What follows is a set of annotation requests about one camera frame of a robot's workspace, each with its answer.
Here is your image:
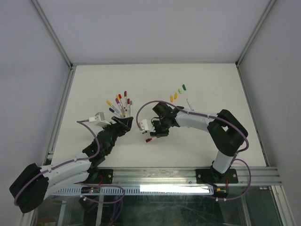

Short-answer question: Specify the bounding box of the yellow cap marker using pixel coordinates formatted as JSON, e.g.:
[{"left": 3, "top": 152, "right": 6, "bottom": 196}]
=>
[{"left": 106, "top": 100, "right": 122, "bottom": 115}]

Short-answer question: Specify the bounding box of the white slotted cable duct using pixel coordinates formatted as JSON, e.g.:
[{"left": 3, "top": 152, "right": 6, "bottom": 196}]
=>
[{"left": 52, "top": 185, "right": 214, "bottom": 196}]

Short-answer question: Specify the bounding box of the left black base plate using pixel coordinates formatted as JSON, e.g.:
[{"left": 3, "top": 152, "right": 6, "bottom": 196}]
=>
[{"left": 81, "top": 168, "right": 113, "bottom": 185}]

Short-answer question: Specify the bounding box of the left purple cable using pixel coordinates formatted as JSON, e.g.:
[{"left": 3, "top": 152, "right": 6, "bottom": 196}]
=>
[{"left": 14, "top": 120, "right": 127, "bottom": 226}]

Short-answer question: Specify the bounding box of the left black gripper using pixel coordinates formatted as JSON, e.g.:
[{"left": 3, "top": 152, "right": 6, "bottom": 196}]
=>
[{"left": 101, "top": 116, "right": 132, "bottom": 154}]

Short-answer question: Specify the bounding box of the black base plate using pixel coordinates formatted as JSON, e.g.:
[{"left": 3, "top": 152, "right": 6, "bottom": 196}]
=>
[
  {"left": 195, "top": 168, "right": 238, "bottom": 184},
  {"left": 81, "top": 168, "right": 113, "bottom": 185}
]

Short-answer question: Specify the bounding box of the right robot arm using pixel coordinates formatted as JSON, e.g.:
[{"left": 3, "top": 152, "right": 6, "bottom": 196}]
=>
[{"left": 150, "top": 102, "right": 248, "bottom": 182}]

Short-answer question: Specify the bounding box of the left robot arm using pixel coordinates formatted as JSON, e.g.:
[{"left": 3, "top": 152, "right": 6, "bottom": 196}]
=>
[{"left": 9, "top": 116, "right": 133, "bottom": 213}]

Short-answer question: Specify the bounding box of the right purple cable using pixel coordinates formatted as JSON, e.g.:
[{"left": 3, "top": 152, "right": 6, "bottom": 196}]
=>
[{"left": 135, "top": 100, "right": 252, "bottom": 202}]

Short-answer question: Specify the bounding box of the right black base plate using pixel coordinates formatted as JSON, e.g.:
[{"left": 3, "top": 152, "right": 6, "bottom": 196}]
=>
[{"left": 195, "top": 168, "right": 238, "bottom": 184}]

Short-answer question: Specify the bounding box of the purple cable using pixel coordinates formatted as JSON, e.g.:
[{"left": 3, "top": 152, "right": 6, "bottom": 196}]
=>
[
  {"left": 135, "top": 100, "right": 252, "bottom": 202},
  {"left": 14, "top": 120, "right": 127, "bottom": 226}
]

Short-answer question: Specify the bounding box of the aluminium front rail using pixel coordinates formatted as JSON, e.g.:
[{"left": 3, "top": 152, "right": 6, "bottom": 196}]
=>
[{"left": 29, "top": 166, "right": 282, "bottom": 187}]

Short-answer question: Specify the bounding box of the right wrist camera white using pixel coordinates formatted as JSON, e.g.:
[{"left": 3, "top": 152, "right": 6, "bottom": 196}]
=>
[{"left": 139, "top": 119, "right": 155, "bottom": 134}]

